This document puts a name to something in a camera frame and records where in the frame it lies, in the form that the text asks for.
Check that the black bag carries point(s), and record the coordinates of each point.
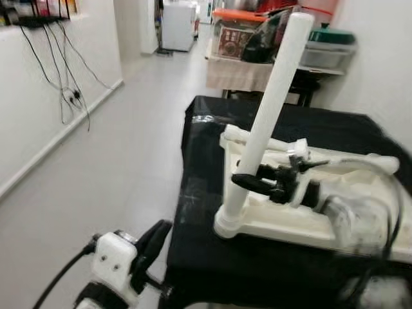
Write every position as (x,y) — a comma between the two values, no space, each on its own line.
(264,45)

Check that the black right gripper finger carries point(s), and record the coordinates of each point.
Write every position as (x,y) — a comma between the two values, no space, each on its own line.
(270,170)
(254,183)

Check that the black tablecloth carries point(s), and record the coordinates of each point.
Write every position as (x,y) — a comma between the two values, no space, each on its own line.
(212,257)

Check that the white fridge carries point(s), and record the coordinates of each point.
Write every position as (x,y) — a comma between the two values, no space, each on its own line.
(177,26)

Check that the black stool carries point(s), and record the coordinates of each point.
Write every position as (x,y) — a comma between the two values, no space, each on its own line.
(302,90)

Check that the beige table cloth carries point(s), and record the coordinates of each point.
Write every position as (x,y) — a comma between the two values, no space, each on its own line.
(235,74)

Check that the white bucket red band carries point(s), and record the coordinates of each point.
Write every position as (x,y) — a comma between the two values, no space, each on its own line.
(318,13)

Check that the black wall plug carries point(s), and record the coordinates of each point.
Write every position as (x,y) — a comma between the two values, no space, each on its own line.
(73,96)

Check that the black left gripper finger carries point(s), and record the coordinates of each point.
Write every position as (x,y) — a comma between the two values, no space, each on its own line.
(153,244)

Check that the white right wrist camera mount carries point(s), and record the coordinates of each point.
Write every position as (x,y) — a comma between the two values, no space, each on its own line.
(297,149)

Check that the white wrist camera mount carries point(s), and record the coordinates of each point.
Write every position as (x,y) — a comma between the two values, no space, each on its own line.
(297,149)
(112,261)

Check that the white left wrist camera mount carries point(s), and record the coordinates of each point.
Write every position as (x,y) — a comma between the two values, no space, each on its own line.
(112,261)

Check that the white plastic children table top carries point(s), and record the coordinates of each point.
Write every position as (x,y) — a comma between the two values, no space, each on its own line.
(283,219)

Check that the orange lid storage box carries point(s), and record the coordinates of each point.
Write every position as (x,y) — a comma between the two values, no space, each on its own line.
(235,38)

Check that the green lid clear container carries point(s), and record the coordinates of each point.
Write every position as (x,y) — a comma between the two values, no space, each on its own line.
(328,55)

